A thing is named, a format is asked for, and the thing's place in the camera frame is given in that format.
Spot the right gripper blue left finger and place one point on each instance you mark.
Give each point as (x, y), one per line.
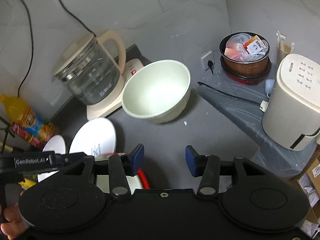
(136, 158)

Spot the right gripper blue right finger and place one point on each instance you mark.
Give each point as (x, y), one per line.
(198, 163)

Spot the red and black bowl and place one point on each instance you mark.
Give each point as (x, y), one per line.
(141, 175)

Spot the white ceramic bowl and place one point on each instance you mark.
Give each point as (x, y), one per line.
(158, 93)
(117, 176)

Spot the white plate Bakery print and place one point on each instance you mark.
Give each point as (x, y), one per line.
(95, 137)

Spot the person's left hand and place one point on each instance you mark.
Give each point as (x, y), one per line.
(14, 225)

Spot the cream kettle base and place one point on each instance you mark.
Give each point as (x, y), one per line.
(112, 102)

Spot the red drink can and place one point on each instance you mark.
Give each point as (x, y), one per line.
(28, 137)

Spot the orange juice bottle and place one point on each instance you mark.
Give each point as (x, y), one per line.
(22, 114)

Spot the glass electric kettle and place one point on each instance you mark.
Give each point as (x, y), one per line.
(91, 67)

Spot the white air fryer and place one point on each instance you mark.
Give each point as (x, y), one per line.
(291, 117)

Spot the cardboard boxes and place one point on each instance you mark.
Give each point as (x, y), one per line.
(308, 182)

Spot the brown pot with packets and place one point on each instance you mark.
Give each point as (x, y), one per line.
(244, 57)

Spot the black wire shelf rack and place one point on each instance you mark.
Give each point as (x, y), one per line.
(7, 131)

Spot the low wall socket with plug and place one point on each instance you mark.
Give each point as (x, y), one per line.
(207, 61)

